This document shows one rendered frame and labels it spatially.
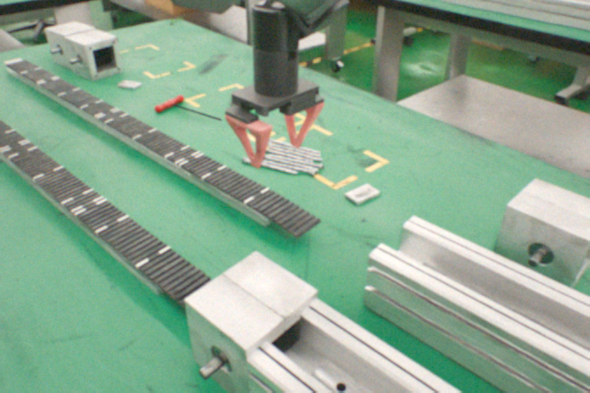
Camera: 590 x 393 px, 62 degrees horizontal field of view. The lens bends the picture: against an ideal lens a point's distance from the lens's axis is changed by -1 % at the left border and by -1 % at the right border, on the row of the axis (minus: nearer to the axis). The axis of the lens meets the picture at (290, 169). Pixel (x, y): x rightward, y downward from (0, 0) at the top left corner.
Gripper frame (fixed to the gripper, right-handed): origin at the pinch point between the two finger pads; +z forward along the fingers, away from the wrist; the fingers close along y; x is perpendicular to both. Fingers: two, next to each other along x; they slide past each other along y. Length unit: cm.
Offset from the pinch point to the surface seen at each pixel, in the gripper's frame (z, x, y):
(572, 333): 7.4, -39.8, 2.9
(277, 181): 12.5, 8.2, 8.6
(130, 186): 12.7, 25.2, -9.5
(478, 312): 4.2, -32.2, -4.3
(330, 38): 62, 162, 217
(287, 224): 9.5, -3.9, -1.8
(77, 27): 3, 90, 16
